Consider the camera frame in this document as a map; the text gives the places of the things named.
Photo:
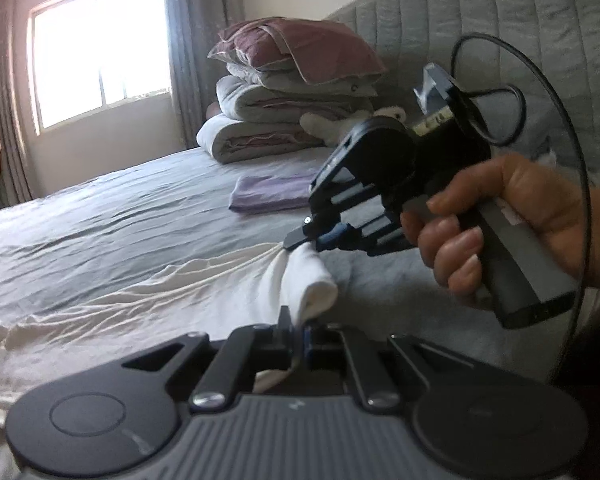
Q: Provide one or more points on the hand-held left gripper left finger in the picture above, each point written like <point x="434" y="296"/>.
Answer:
<point x="294" y="350"/>

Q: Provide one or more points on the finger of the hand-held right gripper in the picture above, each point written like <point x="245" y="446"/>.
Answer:
<point x="305" y="232"/>
<point x="337" y="238"/>

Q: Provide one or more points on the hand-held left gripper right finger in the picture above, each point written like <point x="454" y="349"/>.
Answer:
<point x="308" y="347"/>

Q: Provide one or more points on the white pants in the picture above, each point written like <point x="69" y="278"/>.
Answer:
<point x="130" y="305"/>

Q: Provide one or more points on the person's right hand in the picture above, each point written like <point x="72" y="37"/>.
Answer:
<point x="535" y="195"/>

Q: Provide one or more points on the folded purple cloth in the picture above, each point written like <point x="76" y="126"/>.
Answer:
<point x="275" y="192"/>

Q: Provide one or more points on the white stuffed toy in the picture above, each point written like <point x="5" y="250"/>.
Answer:
<point x="330" y="127"/>

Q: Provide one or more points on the folded white grey quilt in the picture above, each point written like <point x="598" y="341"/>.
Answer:
<point x="250" y="140"/>

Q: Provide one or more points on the pink pillow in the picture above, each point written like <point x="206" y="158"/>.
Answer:
<point x="300" y="45"/>

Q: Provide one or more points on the grey padded headboard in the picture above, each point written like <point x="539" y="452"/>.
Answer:
<point x="480" y="10"/>

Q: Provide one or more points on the grey bed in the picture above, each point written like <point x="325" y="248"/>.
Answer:
<point x="130" y="210"/>

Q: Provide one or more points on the grey curtain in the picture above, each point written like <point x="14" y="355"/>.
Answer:
<point x="202" y="50"/>
<point x="5" y="110"/>

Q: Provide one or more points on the window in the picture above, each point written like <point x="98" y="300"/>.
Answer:
<point x="100" y="50"/>

